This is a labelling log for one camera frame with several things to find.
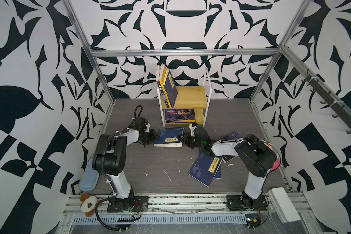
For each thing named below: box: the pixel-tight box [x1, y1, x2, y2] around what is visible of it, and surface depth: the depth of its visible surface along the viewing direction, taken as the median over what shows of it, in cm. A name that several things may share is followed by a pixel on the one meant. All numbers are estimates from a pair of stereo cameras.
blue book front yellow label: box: [163, 69, 179, 109], surface depth 87 cm
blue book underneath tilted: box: [198, 147, 222, 180], surface depth 84 cm
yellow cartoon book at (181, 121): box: [165, 118, 197, 123], surface depth 101 cm
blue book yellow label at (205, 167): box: [188, 152, 223, 188], surface depth 85 cm
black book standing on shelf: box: [156, 63, 170, 108], surface depth 78 cm
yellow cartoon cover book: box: [157, 63, 172, 109], surface depth 79 cm
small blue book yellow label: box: [153, 127, 185, 148], surface depth 96 cm
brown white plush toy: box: [79, 193, 98, 217], surface depth 73 cm
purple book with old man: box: [164, 108, 196, 122], surface depth 103 cm
